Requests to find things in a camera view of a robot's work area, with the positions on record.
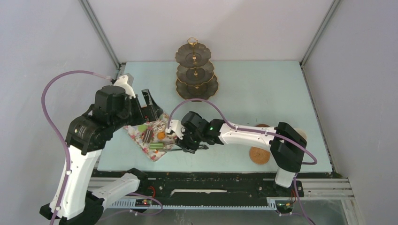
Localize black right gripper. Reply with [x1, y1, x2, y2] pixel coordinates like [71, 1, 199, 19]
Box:
[175, 126, 203, 154]

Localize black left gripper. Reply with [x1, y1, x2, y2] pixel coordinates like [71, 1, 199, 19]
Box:
[110, 89, 163, 131]

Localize green striped cake slice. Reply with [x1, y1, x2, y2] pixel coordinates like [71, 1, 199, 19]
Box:
[149, 142, 165, 150]

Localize stainless steel serving tongs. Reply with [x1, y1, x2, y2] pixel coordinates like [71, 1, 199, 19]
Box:
[163, 144, 209, 154]

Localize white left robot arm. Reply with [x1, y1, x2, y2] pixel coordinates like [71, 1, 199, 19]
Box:
[39, 74, 163, 225]

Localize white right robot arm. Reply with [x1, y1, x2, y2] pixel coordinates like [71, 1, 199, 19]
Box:
[166, 111, 307, 196]

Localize chocolate drizzled donut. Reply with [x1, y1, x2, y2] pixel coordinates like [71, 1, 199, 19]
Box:
[152, 121, 166, 132]

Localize green macaron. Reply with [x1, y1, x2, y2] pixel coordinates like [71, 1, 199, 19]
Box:
[137, 124, 148, 133]

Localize small orange pastry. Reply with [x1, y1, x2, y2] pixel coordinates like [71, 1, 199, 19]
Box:
[157, 132, 167, 140]

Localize floral square tray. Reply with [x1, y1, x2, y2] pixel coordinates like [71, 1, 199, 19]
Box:
[123, 113, 176, 162]

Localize three tier dessert stand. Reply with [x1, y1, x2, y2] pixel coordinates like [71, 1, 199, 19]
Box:
[175, 37, 219, 100]

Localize woven rattan coaster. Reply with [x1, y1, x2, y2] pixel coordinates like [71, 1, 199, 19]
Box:
[256, 124, 270, 128]
[249, 147, 271, 165]

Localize cream paper cup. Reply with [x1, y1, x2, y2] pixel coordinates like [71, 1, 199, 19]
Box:
[295, 128, 307, 140]

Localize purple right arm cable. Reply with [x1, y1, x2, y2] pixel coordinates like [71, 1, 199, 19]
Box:
[167, 98, 318, 166]

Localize left aluminium frame post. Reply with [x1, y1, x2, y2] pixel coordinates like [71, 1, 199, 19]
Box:
[79, 0, 121, 69]

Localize aluminium frame post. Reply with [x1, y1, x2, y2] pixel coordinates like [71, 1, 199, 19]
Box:
[300, 0, 343, 69]
[79, 0, 121, 69]

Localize right aluminium frame post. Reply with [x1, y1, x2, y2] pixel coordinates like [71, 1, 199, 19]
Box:
[300, 0, 343, 69]

